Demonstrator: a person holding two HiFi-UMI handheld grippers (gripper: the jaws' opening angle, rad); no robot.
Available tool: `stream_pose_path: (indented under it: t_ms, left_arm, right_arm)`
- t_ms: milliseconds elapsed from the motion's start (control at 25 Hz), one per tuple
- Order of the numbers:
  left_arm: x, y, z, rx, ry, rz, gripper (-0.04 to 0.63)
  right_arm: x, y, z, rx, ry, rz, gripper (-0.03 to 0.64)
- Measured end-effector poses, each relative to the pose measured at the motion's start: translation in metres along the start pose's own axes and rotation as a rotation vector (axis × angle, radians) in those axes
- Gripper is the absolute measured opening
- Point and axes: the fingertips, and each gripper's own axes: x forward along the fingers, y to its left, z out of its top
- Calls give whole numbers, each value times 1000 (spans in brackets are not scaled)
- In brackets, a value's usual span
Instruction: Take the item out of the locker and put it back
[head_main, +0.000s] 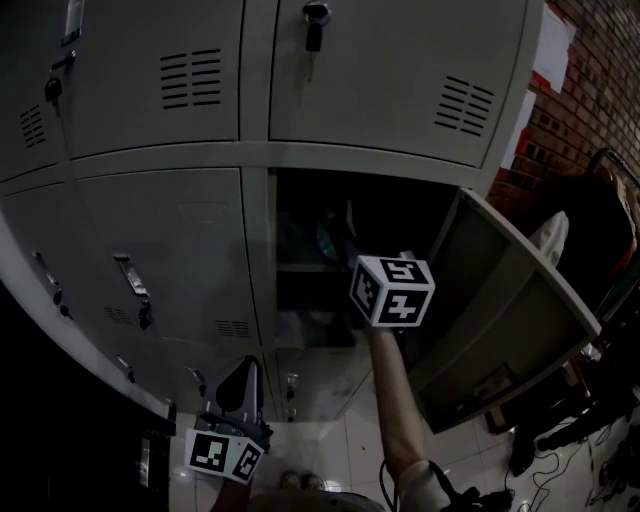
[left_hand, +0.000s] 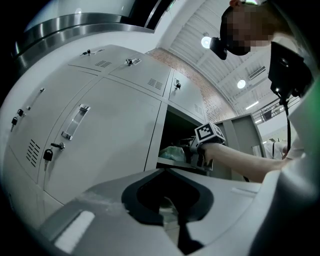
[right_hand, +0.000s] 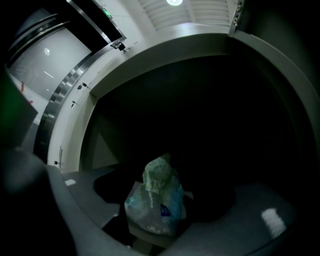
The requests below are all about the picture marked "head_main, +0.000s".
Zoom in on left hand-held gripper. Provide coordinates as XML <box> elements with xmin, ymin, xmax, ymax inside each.
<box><xmin>183</xmin><ymin>355</ymin><xmax>275</xmax><ymax>485</ymax></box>

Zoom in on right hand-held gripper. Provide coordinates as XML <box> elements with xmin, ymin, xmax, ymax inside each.
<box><xmin>343</xmin><ymin>239</ymin><xmax>437</xmax><ymax>330</ymax></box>

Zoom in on grey metal locker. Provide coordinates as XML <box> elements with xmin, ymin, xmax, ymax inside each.
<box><xmin>0</xmin><ymin>0</ymin><xmax>604</xmax><ymax>436</ymax></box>

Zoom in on person's left forearm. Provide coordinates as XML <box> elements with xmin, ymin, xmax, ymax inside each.
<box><xmin>208</xmin><ymin>478</ymin><xmax>254</xmax><ymax>512</ymax></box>

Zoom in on person's right forearm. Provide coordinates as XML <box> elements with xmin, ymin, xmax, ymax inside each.
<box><xmin>367</xmin><ymin>325</ymin><xmax>432</xmax><ymax>482</ymax></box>

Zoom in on locker door label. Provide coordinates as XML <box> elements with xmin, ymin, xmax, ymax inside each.
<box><xmin>60</xmin><ymin>0</ymin><xmax>85</xmax><ymax>47</ymax></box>

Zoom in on person's shoes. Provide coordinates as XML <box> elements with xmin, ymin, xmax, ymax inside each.
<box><xmin>278</xmin><ymin>469</ymin><xmax>327</xmax><ymax>492</ymax></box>

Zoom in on white cloth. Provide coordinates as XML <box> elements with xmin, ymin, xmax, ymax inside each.
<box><xmin>528</xmin><ymin>210</ymin><xmax>571</xmax><ymax>274</ymax></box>

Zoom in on person's white sleeve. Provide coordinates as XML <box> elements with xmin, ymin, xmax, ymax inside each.
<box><xmin>396</xmin><ymin>458</ymin><xmax>454</xmax><ymax>512</ymax></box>

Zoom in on white paper sheet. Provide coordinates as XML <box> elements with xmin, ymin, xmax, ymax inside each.
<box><xmin>531</xmin><ymin>3</ymin><xmax>577</xmax><ymax>95</ymax></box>

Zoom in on black wearable cable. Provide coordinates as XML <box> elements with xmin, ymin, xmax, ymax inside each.
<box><xmin>378</xmin><ymin>458</ymin><xmax>516</xmax><ymax>512</ymax></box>

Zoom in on black floor cables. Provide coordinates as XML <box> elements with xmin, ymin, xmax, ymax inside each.
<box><xmin>502</xmin><ymin>424</ymin><xmax>640</xmax><ymax>512</ymax></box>

